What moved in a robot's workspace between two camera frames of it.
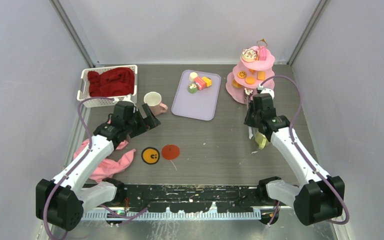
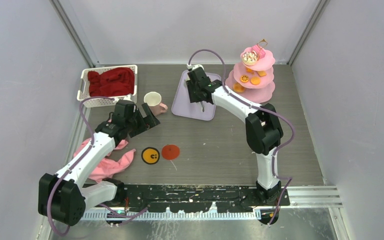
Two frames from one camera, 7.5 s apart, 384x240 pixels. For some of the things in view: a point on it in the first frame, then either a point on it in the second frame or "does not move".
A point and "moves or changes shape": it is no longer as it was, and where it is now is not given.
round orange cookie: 250,80 moves or changes shape
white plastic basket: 114,82 does not move
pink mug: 153,100 does not move
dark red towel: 118,81 does not move
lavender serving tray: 202,104 does not move
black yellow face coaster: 150,155 does not move
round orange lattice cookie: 242,74 moves or changes shape
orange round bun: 236,85 moves or changes shape
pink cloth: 111,164 does not move
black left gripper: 146,123 does not move
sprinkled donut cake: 249,55 moves or changes shape
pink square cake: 263,52 moves or changes shape
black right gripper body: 252,117 to 193,95
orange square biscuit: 261,75 moves or changes shape
